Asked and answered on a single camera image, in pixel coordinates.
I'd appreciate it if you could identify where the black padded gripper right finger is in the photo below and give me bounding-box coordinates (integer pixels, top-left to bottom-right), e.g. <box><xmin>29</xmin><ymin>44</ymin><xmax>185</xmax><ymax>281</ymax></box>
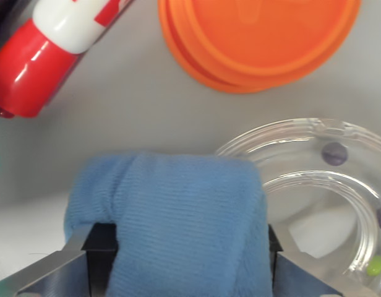
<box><xmin>267</xmin><ymin>224</ymin><xmax>345</xmax><ymax>297</ymax></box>

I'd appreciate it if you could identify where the clear ring rattle with beads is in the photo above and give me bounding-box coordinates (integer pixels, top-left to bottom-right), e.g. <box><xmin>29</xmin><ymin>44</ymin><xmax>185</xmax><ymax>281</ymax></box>
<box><xmin>213</xmin><ymin>117</ymin><xmax>381</xmax><ymax>297</ymax></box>

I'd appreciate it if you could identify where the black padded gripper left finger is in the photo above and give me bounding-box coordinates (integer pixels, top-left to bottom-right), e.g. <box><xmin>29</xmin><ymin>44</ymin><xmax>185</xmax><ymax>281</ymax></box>
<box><xmin>0</xmin><ymin>222</ymin><xmax>119</xmax><ymax>297</ymax></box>

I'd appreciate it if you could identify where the red whiteboard marker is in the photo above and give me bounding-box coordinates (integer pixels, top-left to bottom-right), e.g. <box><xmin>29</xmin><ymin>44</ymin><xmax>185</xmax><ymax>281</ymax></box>
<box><xmin>0</xmin><ymin>0</ymin><xmax>134</xmax><ymax>119</ymax></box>

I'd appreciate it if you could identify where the blue cloth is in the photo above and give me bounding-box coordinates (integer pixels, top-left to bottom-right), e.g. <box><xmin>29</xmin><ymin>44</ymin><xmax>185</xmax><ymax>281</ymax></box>
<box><xmin>63</xmin><ymin>151</ymin><xmax>273</xmax><ymax>297</ymax></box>

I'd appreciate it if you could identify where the grey plastic bin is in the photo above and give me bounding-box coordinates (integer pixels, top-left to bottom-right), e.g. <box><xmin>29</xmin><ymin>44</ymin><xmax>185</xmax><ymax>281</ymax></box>
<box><xmin>0</xmin><ymin>0</ymin><xmax>381</xmax><ymax>297</ymax></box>

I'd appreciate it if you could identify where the orange plastic stacking cup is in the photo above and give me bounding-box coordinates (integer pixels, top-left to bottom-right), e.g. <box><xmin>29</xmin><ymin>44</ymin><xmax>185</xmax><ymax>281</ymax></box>
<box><xmin>158</xmin><ymin>0</ymin><xmax>363</xmax><ymax>94</ymax></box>

